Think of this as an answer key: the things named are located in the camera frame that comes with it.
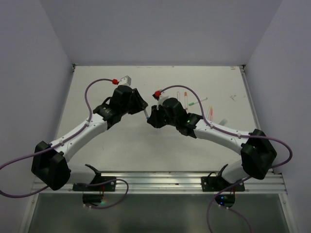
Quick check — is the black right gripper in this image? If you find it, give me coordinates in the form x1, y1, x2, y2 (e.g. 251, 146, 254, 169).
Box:
147, 102, 178, 128

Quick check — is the blue capped white pen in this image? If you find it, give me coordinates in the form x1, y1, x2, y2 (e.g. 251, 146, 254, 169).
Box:
143, 109, 149, 120

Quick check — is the orange capped white pen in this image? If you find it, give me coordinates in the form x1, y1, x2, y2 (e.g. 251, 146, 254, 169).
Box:
184, 91, 189, 110

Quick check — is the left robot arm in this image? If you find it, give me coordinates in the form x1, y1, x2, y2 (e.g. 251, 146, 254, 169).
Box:
31, 85, 148, 191

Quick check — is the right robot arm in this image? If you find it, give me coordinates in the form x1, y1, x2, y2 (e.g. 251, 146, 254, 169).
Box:
147, 98, 277, 191

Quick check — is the green capped white pen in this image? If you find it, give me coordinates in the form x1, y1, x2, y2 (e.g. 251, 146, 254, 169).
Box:
188, 97, 208, 106

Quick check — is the pink capped pen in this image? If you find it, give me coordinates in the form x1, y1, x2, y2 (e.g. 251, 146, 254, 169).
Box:
209, 108, 213, 121

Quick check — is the green highlighter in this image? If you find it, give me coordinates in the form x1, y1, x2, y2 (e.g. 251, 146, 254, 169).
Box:
219, 119, 227, 126

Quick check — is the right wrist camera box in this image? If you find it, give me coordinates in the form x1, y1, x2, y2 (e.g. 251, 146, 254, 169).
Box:
153, 90, 169, 110

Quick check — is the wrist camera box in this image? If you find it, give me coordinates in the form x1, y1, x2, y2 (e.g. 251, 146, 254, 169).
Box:
119, 76, 132, 86
153, 90, 169, 110

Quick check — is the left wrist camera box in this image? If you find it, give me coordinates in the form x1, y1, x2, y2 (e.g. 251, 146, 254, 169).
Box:
119, 76, 132, 86

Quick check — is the aluminium front rail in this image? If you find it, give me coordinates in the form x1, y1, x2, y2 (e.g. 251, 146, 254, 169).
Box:
31, 171, 285, 195

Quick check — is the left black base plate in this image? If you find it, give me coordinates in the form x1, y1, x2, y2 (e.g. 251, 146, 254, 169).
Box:
73, 164, 116, 207

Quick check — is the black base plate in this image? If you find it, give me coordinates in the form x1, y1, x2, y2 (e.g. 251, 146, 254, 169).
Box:
201, 165, 245, 208
73, 164, 116, 207

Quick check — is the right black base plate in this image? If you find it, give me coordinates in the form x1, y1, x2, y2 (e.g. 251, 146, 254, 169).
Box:
201, 165, 245, 208

